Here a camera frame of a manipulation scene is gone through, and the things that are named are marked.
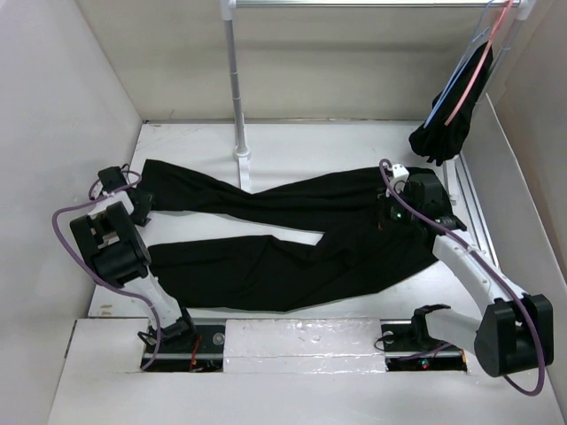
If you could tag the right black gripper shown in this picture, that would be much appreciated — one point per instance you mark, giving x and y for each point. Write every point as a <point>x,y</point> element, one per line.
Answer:
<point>401,195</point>

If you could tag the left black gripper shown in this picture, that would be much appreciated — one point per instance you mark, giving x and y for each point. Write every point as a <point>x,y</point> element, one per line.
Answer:
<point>146,201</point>

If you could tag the black trousers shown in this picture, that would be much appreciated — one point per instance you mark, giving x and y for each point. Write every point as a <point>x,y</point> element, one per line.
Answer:
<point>361,251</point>

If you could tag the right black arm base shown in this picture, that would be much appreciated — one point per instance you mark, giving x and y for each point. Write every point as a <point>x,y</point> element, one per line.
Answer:
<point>403,352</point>

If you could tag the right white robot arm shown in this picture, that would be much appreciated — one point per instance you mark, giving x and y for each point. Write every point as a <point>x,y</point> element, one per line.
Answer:
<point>515,331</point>

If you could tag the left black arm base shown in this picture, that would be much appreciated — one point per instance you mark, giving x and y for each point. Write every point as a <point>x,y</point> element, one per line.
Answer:
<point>197,350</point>

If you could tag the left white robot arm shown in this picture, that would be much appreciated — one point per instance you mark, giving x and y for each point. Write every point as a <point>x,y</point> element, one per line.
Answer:
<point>111,247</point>

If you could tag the black garment on hanger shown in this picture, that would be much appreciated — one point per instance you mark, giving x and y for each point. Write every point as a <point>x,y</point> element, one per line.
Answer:
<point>444,137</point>

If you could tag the blue clothes hanger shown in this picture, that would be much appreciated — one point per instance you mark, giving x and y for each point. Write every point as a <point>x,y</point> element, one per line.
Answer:
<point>476,35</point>

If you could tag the silver clothes rack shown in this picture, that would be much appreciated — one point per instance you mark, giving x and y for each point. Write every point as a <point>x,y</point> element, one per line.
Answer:
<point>242,152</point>

